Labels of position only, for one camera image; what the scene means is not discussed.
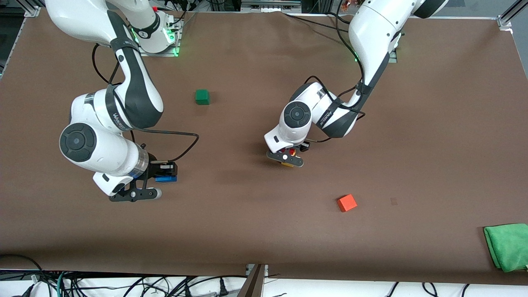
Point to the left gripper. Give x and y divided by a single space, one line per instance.
304 146

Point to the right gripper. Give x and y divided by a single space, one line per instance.
154 169

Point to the blue block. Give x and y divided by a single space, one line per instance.
167 179

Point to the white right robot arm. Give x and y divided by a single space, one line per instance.
136 90

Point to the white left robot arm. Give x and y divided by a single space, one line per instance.
371 33

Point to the orange block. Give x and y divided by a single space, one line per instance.
347 203

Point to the green block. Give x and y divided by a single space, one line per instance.
202 97

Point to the black power plug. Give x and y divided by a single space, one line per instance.
223 288

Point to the green cloth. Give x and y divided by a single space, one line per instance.
509 245

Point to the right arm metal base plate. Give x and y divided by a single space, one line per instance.
165 54

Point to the aluminium post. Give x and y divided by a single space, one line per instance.
253 284

